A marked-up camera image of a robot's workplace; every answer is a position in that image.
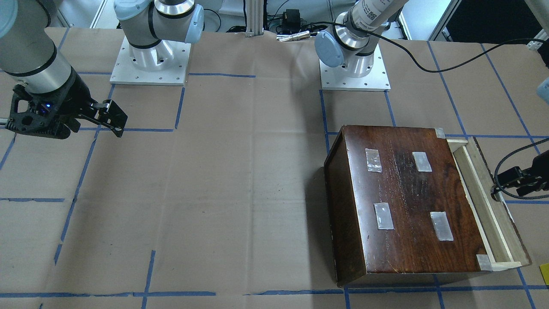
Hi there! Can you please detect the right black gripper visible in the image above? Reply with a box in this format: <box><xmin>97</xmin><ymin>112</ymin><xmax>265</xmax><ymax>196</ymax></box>
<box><xmin>6</xmin><ymin>69</ymin><xmax>128</xmax><ymax>139</ymax></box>

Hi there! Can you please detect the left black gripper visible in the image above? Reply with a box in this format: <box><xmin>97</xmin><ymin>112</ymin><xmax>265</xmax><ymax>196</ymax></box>
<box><xmin>492</xmin><ymin>150</ymin><xmax>549</xmax><ymax>201</ymax></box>

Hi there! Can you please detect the wooden drawer with white handle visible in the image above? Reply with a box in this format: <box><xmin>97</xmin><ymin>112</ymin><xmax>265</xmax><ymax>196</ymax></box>
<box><xmin>447</xmin><ymin>138</ymin><xmax>531</xmax><ymax>271</ymax></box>

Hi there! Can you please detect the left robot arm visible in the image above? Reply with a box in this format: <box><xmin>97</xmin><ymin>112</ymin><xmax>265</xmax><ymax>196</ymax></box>
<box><xmin>314</xmin><ymin>0</ymin><xmax>549</xmax><ymax>200</ymax></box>

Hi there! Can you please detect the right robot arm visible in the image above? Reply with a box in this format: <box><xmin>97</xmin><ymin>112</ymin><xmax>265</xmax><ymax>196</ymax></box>
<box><xmin>1</xmin><ymin>0</ymin><xmax>204</xmax><ymax>139</ymax></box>

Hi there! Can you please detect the yellow cube block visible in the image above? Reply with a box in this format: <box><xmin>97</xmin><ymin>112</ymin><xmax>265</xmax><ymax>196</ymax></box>
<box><xmin>539</xmin><ymin>263</ymin><xmax>549</xmax><ymax>286</ymax></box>

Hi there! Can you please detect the dark wooden drawer box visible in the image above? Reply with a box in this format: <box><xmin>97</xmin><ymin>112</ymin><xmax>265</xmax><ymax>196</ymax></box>
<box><xmin>324</xmin><ymin>125</ymin><xmax>486</xmax><ymax>287</ymax></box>

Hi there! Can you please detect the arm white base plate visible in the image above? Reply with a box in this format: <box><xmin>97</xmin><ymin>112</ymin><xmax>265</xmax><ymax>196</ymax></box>
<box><xmin>319</xmin><ymin>46</ymin><xmax>391</xmax><ymax>91</ymax></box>
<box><xmin>110</xmin><ymin>38</ymin><xmax>192</xmax><ymax>86</ymax></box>

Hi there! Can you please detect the aluminium frame post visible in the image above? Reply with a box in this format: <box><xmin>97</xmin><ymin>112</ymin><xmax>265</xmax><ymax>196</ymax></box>
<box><xmin>243</xmin><ymin>0</ymin><xmax>267</xmax><ymax>37</ymax></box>

